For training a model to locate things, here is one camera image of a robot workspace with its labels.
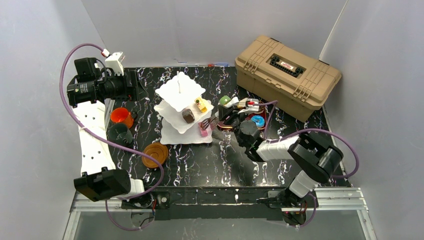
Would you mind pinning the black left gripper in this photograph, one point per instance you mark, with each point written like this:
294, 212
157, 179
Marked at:
133, 85

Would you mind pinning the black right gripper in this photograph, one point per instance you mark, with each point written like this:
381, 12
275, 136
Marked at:
226, 113

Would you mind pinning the metal serving tongs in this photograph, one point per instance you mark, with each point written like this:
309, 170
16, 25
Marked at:
213, 121

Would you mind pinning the pink rectangular cake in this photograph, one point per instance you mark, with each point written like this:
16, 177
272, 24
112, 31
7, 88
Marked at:
204, 130

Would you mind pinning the yellow layered cake piece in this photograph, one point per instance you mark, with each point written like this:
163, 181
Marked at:
201, 104

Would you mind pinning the blue sprinkled donut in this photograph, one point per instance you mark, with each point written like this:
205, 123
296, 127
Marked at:
259, 121

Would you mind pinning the chocolate swirl roll cake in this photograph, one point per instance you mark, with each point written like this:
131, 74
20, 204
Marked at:
188, 115

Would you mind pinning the white three-tier cake stand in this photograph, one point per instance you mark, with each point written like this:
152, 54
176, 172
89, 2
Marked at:
177, 94

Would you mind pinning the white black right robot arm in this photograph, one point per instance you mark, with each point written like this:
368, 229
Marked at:
317, 157

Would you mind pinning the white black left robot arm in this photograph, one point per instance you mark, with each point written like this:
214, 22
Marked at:
87, 92

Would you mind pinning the green swirl roll cake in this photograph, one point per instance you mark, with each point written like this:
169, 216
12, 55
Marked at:
225, 100

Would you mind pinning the red dessert tray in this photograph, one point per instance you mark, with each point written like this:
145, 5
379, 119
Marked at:
262, 112

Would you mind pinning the orange plastic cup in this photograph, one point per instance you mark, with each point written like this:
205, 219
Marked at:
122, 115

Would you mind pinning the dark green cup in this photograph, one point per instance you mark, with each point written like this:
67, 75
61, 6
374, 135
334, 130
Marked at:
120, 134

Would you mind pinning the red blue screwdriver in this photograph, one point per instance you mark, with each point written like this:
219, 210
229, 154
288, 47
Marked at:
218, 64

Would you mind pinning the brown round wooden lid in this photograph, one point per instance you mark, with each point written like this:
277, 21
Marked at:
157, 151

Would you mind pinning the tan plastic toolbox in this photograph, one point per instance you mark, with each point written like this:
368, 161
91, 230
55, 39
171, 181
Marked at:
274, 72

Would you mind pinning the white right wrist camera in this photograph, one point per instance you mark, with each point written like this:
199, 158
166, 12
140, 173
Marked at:
248, 106

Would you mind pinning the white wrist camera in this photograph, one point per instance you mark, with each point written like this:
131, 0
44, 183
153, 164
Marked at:
248, 106
114, 61

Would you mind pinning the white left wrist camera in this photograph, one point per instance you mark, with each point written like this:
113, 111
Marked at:
114, 61

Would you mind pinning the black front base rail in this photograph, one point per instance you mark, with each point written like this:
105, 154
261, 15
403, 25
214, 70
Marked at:
248, 202

